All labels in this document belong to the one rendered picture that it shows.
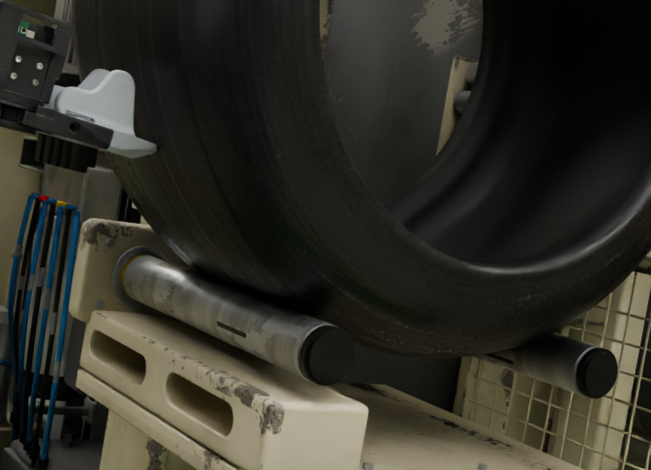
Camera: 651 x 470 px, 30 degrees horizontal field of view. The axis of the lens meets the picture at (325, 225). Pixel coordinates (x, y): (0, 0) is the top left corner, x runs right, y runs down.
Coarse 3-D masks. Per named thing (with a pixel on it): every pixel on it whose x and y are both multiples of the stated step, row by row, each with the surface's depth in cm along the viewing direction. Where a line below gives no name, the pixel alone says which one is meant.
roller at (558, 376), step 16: (544, 336) 109; (560, 336) 108; (496, 352) 112; (512, 352) 110; (528, 352) 109; (544, 352) 107; (560, 352) 106; (576, 352) 105; (592, 352) 104; (608, 352) 105; (512, 368) 112; (528, 368) 109; (544, 368) 107; (560, 368) 105; (576, 368) 104; (592, 368) 103; (608, 368) 105; (560, 384) 106; (576, 384) 104; (592, 384) 104; (608, 384) 105
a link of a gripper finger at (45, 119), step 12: (12, 108) 84; (12, 120) 84; (24, 120) 83; (36, 120) 83; (48, 120) 84; (60, 120) 84; (72, 120) 85; (84, 120) 86; (48, 132) 85; (60, 132) 84; (72, 132) 85; (84, 132) 86; (96, 132) 87; (108, 132) 88; (96, 144) 87; (108, 144) 88
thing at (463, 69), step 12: (456, 60) 153; (468, 60) 154; (456, 72) 153; (468, 72) 153; (456, 84) 153; (468, 84) 154; (456, 96) 153; (468, 96) 151; (456, 108) 153; (444, 120) 153; (456, 120) 154; (444, 132) 153; (444, 144) 153; (588, 312) 145; (600, 312) 146; (588, 324) 145; (600, 324) 146
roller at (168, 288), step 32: (128, 288) 115; (160, 288) 109; (192, 288) 105; (224, 288) 102; (192, 320) 104; (224, 320) 98; (256, 320) 94; (288, 320) 92; (320, 320) 91; (256, 352) 95; (288, 352) 90; (320, 352) 88; (352, 352) 90; (320, 384) 89
